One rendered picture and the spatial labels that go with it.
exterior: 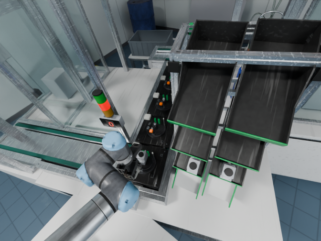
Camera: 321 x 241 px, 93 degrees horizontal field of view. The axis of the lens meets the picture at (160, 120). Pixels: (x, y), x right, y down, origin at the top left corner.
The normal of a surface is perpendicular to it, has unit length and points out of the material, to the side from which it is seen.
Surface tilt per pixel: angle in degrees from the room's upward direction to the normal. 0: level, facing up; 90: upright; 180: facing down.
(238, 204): 0
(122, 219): 0
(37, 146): 0
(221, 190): 45
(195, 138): 25
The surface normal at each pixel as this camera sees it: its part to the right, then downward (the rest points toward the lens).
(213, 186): -0.37, 0.07
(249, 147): -0.27, -0.25
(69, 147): -0.11, -0.62
